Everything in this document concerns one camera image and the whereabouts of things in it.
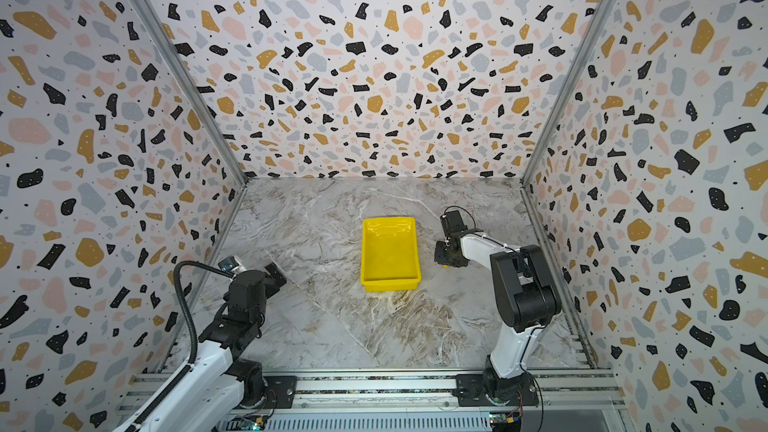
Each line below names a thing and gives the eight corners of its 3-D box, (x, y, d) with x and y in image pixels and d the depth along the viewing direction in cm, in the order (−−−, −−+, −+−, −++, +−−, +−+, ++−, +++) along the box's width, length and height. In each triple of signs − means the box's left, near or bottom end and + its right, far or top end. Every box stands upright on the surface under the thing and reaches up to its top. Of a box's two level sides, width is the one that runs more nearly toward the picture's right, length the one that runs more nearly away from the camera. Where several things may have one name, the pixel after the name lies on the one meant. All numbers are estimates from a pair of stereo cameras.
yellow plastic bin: (358, 291, 94) (355, 281, 88) (365, 224, 111) (363, 212, 105) (419, 291, 94) (420, 281, 88) (417, 224, 111) (417, 212, 105)
